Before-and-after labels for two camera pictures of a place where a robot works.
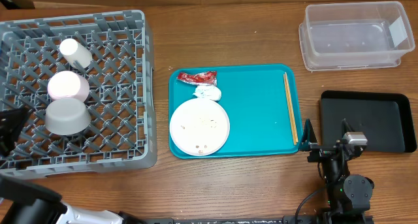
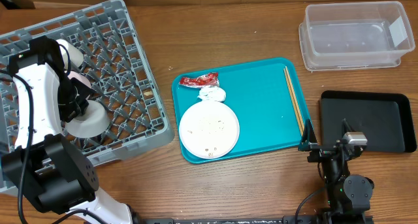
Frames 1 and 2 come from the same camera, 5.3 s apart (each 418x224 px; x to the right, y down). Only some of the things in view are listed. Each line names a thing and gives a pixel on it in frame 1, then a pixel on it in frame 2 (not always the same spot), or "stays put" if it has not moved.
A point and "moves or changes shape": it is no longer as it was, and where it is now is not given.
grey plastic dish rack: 121,134 moves or changes shape
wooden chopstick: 291,108 → 296,104
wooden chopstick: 289,108 → 300,124
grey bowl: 67,116 moves or changes shape
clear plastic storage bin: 353,36 stays put
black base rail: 286,219 stays put
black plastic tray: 385,118 stays put
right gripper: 321,151 stays put
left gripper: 8,125 → 76,100
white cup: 73,51 moves or changes shape
